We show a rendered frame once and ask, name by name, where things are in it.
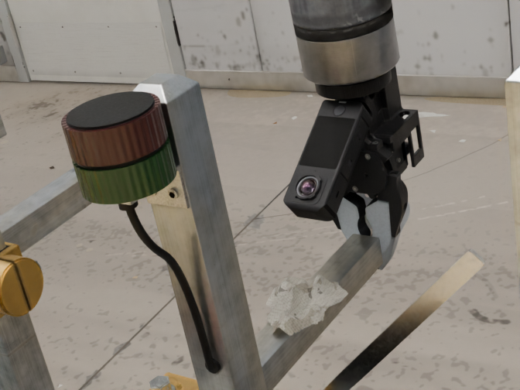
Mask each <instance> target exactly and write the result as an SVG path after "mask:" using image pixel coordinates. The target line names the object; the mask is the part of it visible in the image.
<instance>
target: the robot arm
mask: <svg viewBox="0 0 520 390"><path fill-rule="evenodd" d="M289 7H290V11H291V15H292V22H293V26H294V29H295V34H296V41H297V46H298V50H299V57H300V61H301V65H302V69H303V76H304V77H305V78H306V79H307V80H309V81H311V82H313V83H314V84H315V87H316V92H317V93H318V95H320V96H322V97H324V98H329V99H335V101H332V100H325V101H323V103H322V104H321V107H320V110H319V112H318V114H317V117H316V120H315V122H314V124H313V127H312V129H311V132H310V135H309V137H308V139H307V141H306V144H305V147H304V149H303V152H302V155H301V156H300V158H299V162H298V164H297V166H296V169H295V172H294V174H293V176H292V179H291V181H290V184H289V187H288V189H287V191H286V195H285V196H284V199H283V201H284V203H285V205H286V206H287V207H288V208H289V209H290V210H291V211H292V212H293V213H294V214H295V215H296V216H297V217H303V218H308V219H313V220H318V221H334V223H335V224H336V226H337V228H338V229H340V230H341V231H342V232H343V234H344V236H345V238H346V239H348V238H349V237H350V236H351V235H352V234H361V235H367V236H372V237H377V238H379V239H380V245H381V254H382V260H383V263H382V265H381V266H380V267H379V268H378V269H380V270H382V269H383V268H384V267H385V266H386V265H387V264H388V263H389V261H390V260H391V258H392V256H393V255H394V253H395V249H396V247H397V244H398V240H399V235H400V233H401V231H402V229H403V228H404V226H405V223H406V221H407V220H408V218H409V213H410V206H409V202H408V190H407V187H406V185H405V184H404V183H403V181H402V180H401V174H402V173H403V172H404V171H405V170H406V169H407V165H408V164H409V163H408V157H407V155H408V154H409V153H410V158H411V163H412V167H416V165H417V164H418V163H419V162H420V161H421V160H422V159H423V157H424V151H423V141H422V135H421V129H420V123H419V113H418V110H413V109H404V108H402V104H401V98H400V93H399V83H398V78H397V73H396V67H395V65H396V64H397V63H398V61H399V58H400V56H399V46H398V41H397V36H396V31H395V22H394V16H393V10H392V0H289ZM404 115H408V116H407V117H406V118H405V119H404V118H403V116H404ZM414 128H416V134H417V139H418V145H419V148H418V149H417V150H416V152H415V153H414V149H413V144H412V133H411V131H412V130H413V129H414ZM407 138H408V141H407V142H405V140H406V139H407ZM364 194H367V195H368V196H369V197H366V196H365V195H364ZM371 229H372V235H371Z"/></svg>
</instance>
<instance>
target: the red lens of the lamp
mask: <svg viewBox="0 0 520 390"><path fill-rule="evenodd" d="M145 93H147V94H150V95H152V97H153V98H154V99H155V104H154V106H153V107H152V109H151V110H150V111H148V112H147V113H146V114H144V115H143V116H141V117H139V118H137V119H135V120H132V121H129V122H127V123H124V124H122V125H117V126H114V127H110V128H103V129H96V130H79V129H75V128H71V127H69V126H68V125H67V123H66V120H67V115H68V114H69V113H70V112H71V111H72V110H73V109H72V110H70V111H69V112H68V113H66V114H65V115H64V116H63V118H62V121H61V125H62V129H63V133H64V136H65V139H66V142H67V146H68V149H69V152H70V157H71V159H72V160H73V161H74V162H75V163H77V164H79V165H82V166H113V165H117V164H121V163H126V162H129V161H132V160H135V159H138V158H141V157H143V156H146V155H148V154H149V153H151V152H153V151H155V150H156V149H158V148H159V147H160V146H161V145H162V144H163V143H164V142H165V141H166V140H167V138H168V132H167V128H166V122H165V118H164V115H163V110H162V106H161V103H160V99H159V97H158V96H157V95H155V94H152V93H149V92H145Z"/></svg>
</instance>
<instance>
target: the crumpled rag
mask: <svg viewBox="0 0 520 390"><path fill-rule="evenodd" d="M347 294H348V293H347V291H345V290H343V289H342V288H341V287H340V285H339V284H338V282H329V281H328V280H327V279H325V278H324V277H323V276H322V275H318V276H317V277H316V278H315V279H314V280H313V282H312V283H311V285H309V284H308V283H307V282H306V280H305V279H301V278H299V277H298V278H297V277H293V276H289V277H286V278H284V280H283V281H282V283H281V284H280V285H278V286H277V287H276V288H274V289H273V291H272V294H271V296H270V297H269V299H268V301H267V303H266V306H267V305H269V306H270V308H272V311H271V312H270V314H269V315H268V316H267V318H266V319H267V321H266V322H269V323H271V326H274V327H273V331H272V333H274V332H275V331H276V330H277V329H278V328H281V329H282V330H283V331H285V332H286V333H287V334H288V335H289V336H290V335H293V333H294V332H295V333H296V332H297V331H298V332H300V330H301V329H302V330H303V328H304V327H305V328H306V327H309V326H311V324H312V325H313V324H315V325H316V324H318V321H319V322H320V320H322V321H323V320H324V318H323V316H324V313H325V312H324V311H326V310H327V308H328V309H329V306H333V305H335V304H336V303H340V301H343V299H344V297H345V296H347Z"/></svg>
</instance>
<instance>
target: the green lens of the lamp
mask: <svg viewBox="0 0 520 390"><path fill-rule="evenodd" d="M72 163H73V165H74V170H75V173H76V176H77V181H78V183H79V186H80V191H81V194H82V196H83V198H84V199H85V200H87V201H89V202H91V203H95V204H123V203H128V202H132V201H134V200H139V199H142V198H145V197H148V196H150V195H153V194H154V193H157V192H159V191H160V190H162V189H163V188H165V187H166V186H168V185H169V184H170V183H171V182H172V181H173V180H174V179H175V177H176V174H177V169H176V164H175V160H174V157H173V151H172V147H171V144H170V140H169V136H168V138H167V140H166V143H165V145H164V146H163V147H162V148H161V149H160V150H159V151H158V152H157V153H155V154H154V155H152V156H150V157H149V158H147V159H143V160H142V161H140V162H136V163H134V164H131V165H128V166H123V167H119V168H114V169H85V168H83V167H81V166H78V165H77V164H76V163H75V162H74V161H73V160H72Z"/></svg>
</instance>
